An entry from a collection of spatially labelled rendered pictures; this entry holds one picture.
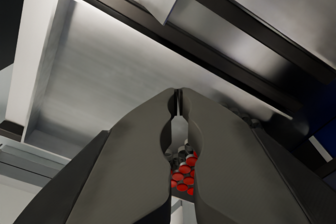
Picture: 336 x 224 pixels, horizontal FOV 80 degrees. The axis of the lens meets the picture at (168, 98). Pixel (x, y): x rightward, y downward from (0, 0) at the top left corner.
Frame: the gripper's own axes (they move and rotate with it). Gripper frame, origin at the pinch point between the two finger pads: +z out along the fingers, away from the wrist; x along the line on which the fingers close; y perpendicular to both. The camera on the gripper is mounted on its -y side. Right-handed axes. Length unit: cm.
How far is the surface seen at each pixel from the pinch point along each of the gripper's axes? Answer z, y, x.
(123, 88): 16.9, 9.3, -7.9
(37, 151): 105, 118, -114
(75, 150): 15.7, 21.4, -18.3
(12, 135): 15.2, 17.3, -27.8
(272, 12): 16.8, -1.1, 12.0
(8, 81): 106, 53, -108
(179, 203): 17.6, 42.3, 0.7
